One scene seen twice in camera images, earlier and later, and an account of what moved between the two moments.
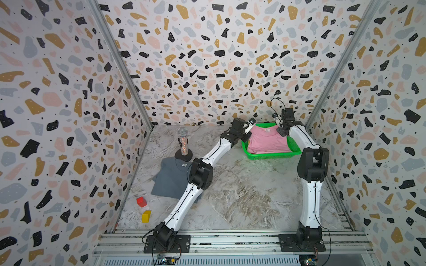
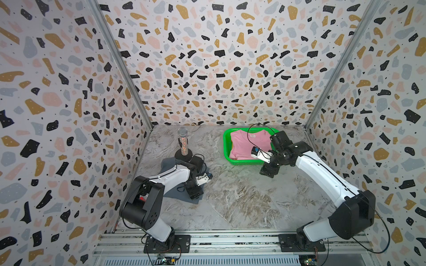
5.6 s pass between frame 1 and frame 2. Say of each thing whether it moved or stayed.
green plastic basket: moved
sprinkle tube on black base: stayed
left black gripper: moved
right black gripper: moved
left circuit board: stayed
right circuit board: stayed
